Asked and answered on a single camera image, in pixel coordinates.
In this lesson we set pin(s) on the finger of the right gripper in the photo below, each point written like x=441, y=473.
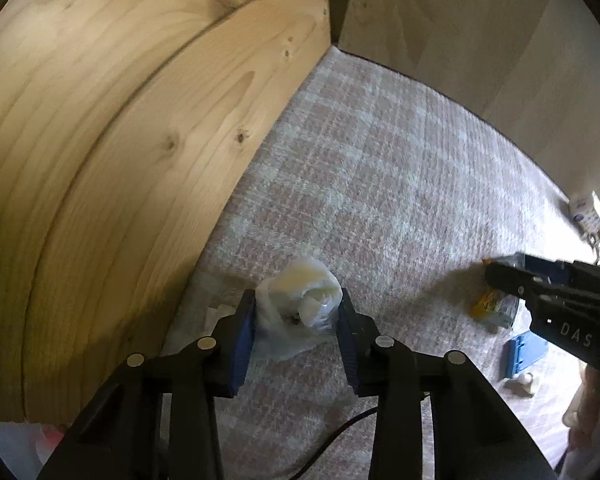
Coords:
x=551, y=271
x=502, y=274

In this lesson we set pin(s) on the cardboard box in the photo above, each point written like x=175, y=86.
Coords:
x=529, y=68

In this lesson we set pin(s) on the tan keychain with metal rings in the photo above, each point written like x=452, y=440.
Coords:
x=496, y=309

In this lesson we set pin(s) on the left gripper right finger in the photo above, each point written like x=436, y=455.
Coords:
x=476, y=434

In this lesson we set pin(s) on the blue plastic clip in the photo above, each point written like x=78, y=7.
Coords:
x=522, y=351

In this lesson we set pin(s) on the white small object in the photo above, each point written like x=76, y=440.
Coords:
x=523, y=384

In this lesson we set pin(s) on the white plastic bag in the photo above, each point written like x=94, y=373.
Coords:
x=296, y=310

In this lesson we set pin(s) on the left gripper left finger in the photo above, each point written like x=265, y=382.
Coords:
x=155, y=418

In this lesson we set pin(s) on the white tissue pack with icons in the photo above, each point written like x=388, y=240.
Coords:
x=585, y=212

